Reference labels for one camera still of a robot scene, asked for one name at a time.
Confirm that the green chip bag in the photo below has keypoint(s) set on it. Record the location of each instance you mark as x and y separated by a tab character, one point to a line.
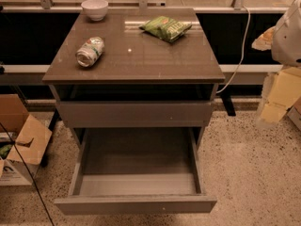
166	28

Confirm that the grey drawer cabinet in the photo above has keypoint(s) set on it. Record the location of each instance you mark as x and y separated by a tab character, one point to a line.
135	66

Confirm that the white ceramic bowl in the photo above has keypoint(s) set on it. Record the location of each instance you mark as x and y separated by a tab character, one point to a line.
95	9

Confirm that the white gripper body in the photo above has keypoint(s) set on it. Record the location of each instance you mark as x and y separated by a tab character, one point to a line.
288	40

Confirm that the open cardboard box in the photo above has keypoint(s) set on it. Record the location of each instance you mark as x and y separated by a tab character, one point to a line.
23	142

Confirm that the crushed 7up can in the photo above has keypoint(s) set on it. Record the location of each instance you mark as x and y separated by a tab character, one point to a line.
90	51

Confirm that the cardboard box at right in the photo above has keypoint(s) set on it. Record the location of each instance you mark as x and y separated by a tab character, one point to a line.
295	114

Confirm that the open grey middle drawer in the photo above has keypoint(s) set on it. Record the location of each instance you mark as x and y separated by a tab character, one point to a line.
137	171

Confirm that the closed grey top drawer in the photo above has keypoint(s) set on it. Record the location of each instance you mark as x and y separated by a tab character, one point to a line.
135	114

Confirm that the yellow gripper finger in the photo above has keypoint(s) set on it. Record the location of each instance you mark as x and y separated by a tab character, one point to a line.
264	41
279	93

